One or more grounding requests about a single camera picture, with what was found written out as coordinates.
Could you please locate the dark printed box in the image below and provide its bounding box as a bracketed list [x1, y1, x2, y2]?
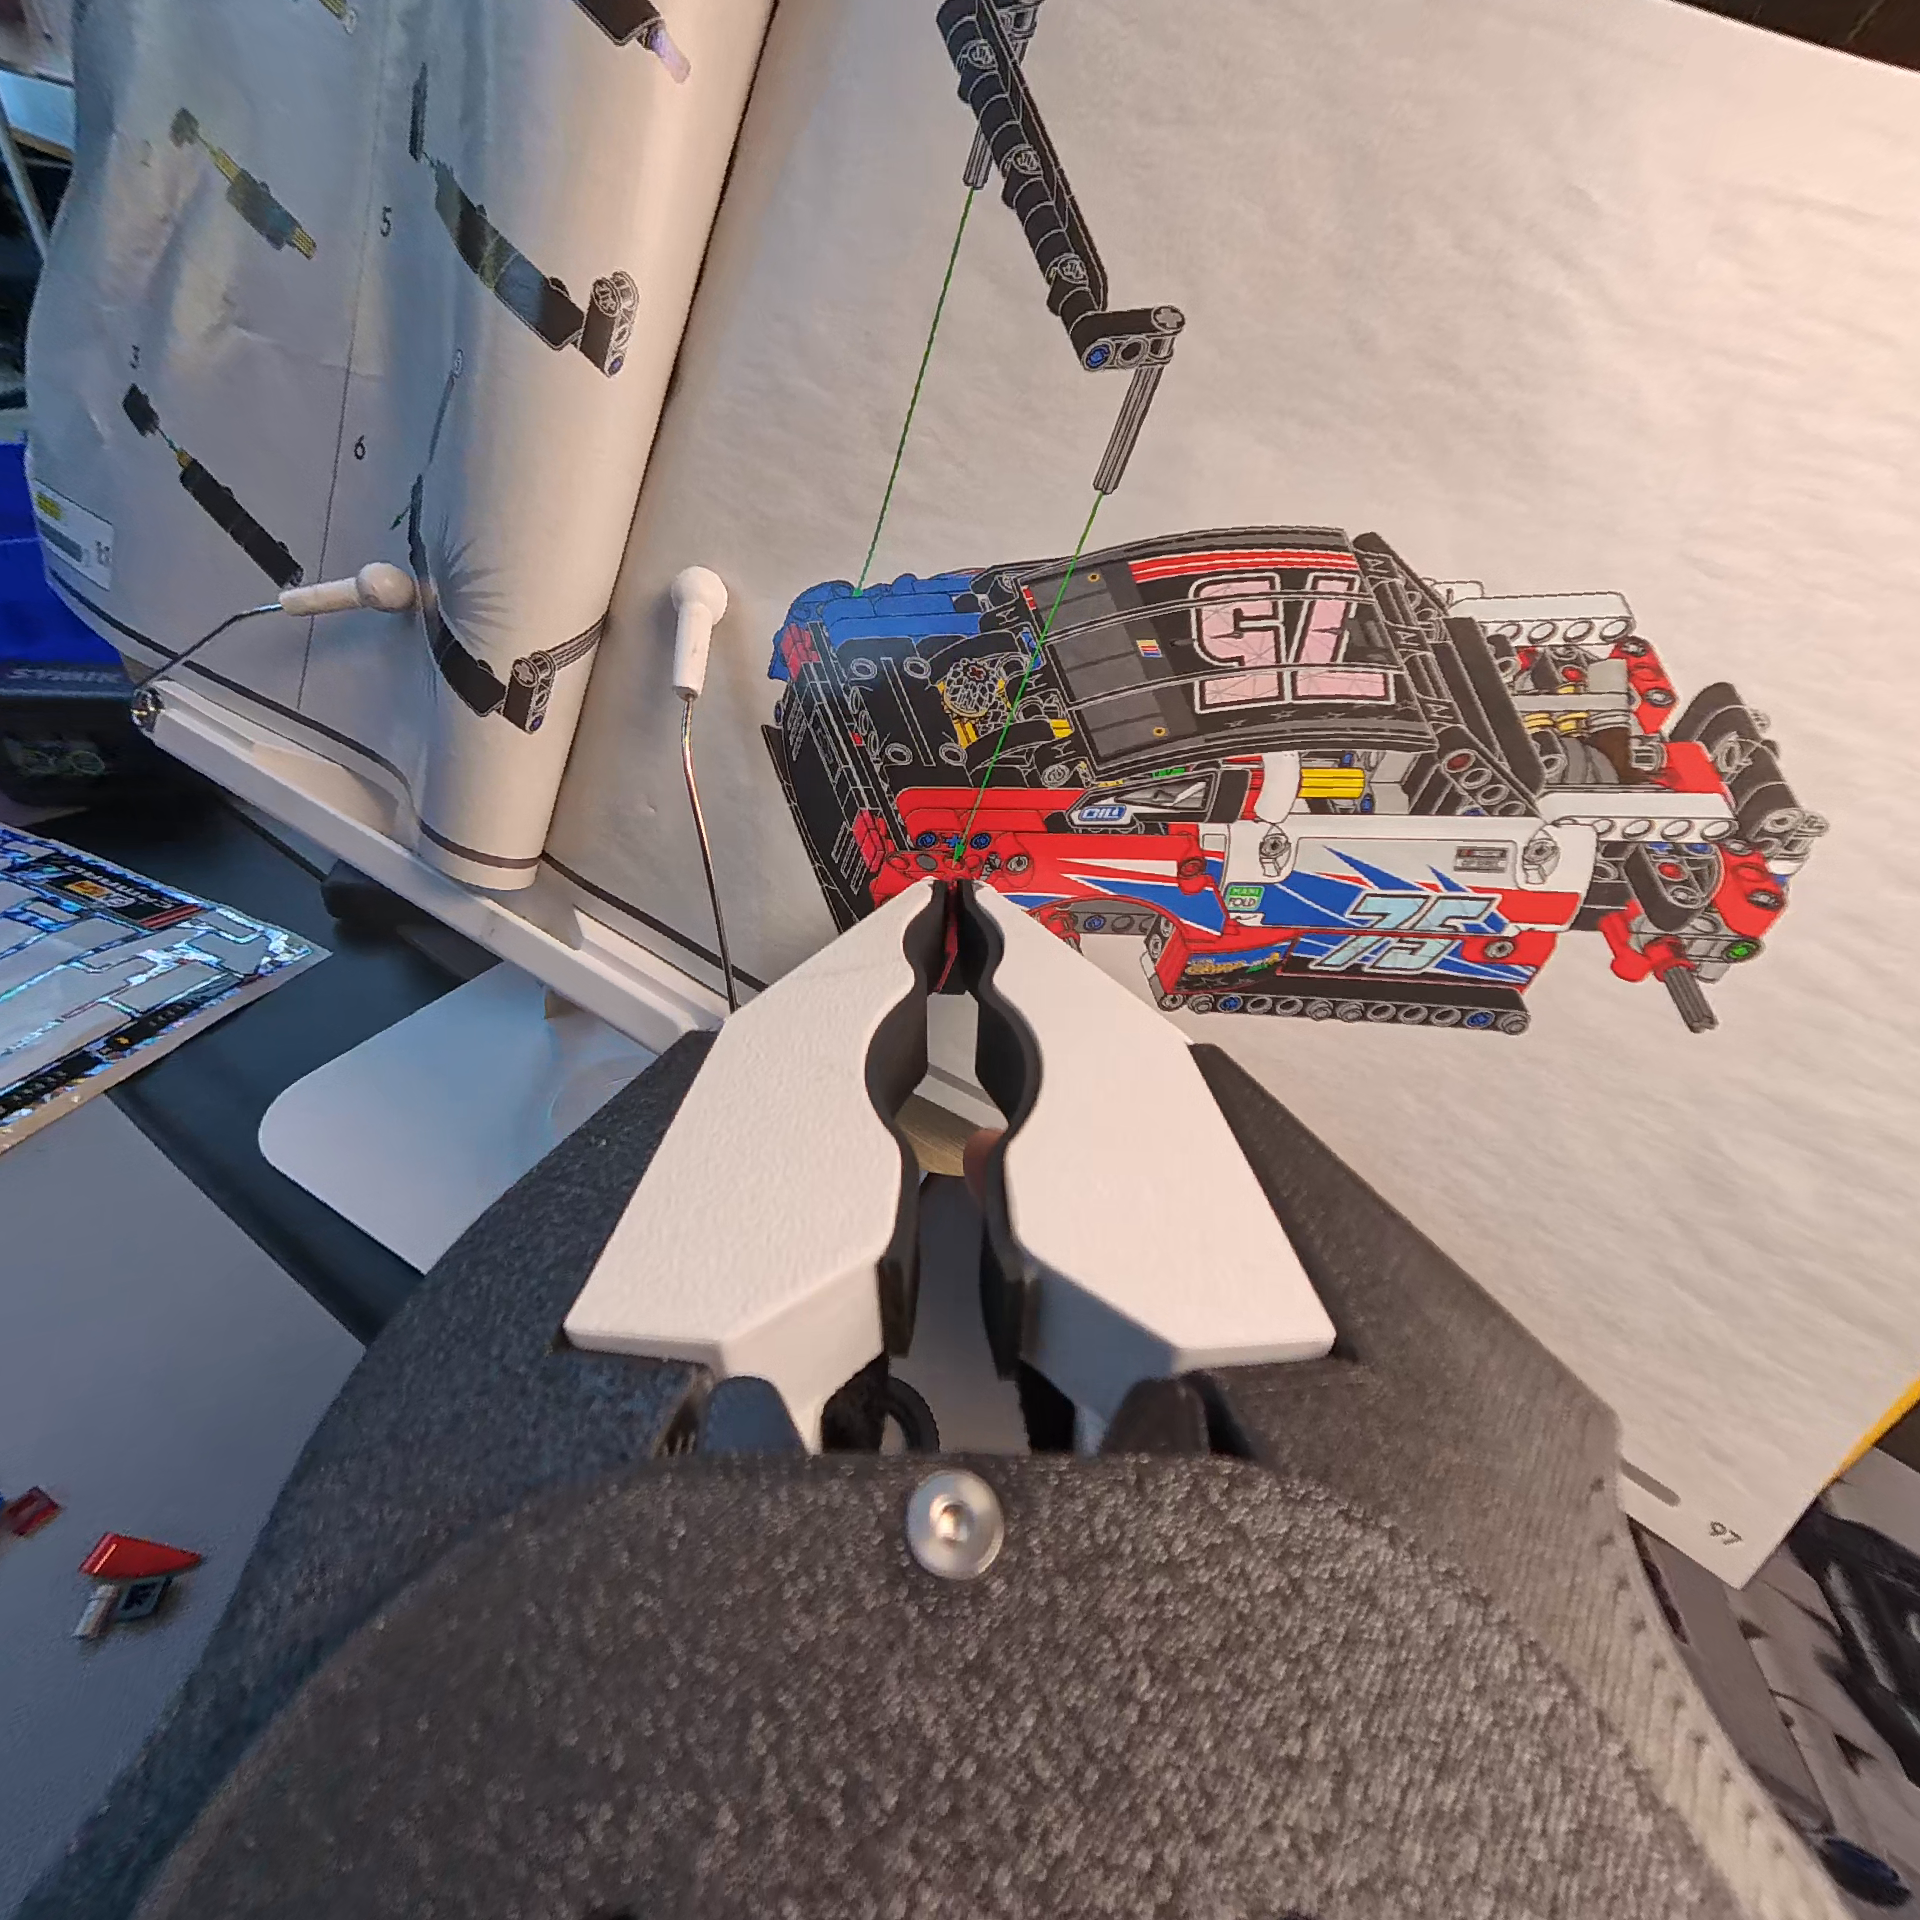
[1651, 1439, 1920, 1920]

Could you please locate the black lego box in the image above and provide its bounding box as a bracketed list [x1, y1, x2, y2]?
[0, 648, 159, 811]

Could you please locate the white book stand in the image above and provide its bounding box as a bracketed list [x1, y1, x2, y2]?
[132, 677, 751, 1276]

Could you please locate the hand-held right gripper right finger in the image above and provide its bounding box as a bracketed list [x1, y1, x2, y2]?
[959, 884, 1335, 1459]

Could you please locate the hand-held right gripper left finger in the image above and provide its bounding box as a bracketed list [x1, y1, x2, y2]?
[564, 879, 959, 1459]

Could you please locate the shiny sticker sheet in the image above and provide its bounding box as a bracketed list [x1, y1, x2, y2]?
[0, 819, 330, 1153]

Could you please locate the open lego instruction booklet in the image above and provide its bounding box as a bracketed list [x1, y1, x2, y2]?
[25, 0, 1920, 1593]

